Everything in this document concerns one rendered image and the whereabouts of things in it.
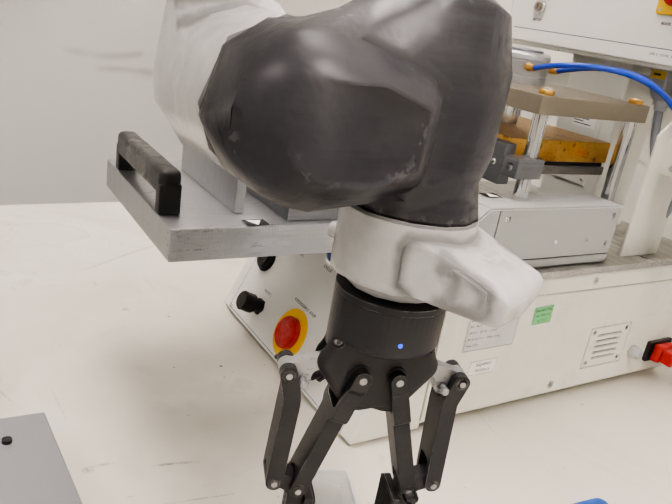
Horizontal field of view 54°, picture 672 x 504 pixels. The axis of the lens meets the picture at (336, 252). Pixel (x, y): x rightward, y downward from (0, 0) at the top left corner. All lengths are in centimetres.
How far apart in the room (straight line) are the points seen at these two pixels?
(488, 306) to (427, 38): 15
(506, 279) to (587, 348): 50
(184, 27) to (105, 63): 175
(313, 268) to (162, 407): 24
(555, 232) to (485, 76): 40
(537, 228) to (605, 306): 18
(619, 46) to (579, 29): 7
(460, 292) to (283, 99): 15
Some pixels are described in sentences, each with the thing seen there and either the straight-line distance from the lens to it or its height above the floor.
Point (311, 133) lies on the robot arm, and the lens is 31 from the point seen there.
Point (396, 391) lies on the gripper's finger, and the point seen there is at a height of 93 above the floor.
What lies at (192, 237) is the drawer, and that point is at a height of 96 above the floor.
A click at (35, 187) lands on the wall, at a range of 220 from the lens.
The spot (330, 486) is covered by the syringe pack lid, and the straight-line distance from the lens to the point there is 61.
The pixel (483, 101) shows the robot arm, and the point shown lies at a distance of 38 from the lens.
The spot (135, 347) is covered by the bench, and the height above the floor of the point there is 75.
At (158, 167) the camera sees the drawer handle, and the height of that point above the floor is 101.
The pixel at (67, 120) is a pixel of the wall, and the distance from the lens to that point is 217.
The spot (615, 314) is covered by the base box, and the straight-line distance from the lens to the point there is 90.
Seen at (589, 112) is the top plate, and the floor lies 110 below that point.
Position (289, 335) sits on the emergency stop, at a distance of 79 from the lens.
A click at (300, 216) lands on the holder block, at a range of 62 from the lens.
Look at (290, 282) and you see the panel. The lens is 83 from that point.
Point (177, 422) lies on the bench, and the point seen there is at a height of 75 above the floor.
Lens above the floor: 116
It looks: 20 degrees down
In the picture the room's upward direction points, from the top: 10 degrees clockwise
